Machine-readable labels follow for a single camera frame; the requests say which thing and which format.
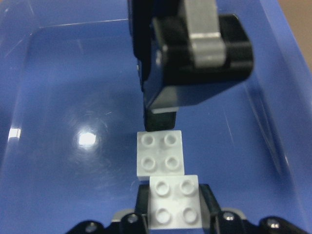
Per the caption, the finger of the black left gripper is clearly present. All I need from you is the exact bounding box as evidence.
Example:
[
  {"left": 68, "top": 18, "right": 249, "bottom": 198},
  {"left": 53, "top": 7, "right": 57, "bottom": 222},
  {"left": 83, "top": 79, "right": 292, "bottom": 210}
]
[
  {"left": 145, "top": 0, "right": 254, "bottom": 114},
  {"left": 127, "top": 0, "right": 181, "bottom": 132}
]

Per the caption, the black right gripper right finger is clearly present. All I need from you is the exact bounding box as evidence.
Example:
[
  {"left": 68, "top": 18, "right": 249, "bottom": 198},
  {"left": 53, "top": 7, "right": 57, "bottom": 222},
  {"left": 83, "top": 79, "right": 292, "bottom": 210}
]
[{"left": 198, "top": 184, "right": 307, "bottom": 234}]

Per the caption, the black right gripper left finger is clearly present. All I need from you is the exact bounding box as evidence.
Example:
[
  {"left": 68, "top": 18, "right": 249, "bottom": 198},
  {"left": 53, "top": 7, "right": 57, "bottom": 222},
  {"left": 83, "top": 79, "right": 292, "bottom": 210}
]
[{"left": 67, "top": 184, "right": 149, "bottom": 234}]

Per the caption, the white square building block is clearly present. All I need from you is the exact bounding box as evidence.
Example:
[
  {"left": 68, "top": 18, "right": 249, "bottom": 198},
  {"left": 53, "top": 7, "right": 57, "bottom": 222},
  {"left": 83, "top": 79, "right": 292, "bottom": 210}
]
[{"left": 148, "top": 175, "right": 202, "bottom": 230}]

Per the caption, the blue plastic tray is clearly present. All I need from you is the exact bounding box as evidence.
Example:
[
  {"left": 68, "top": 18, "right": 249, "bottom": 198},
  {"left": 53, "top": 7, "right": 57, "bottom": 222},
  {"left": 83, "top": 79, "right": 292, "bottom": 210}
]
[{"left": 0, "top": 0, "right": 312, "bottom": 234}]

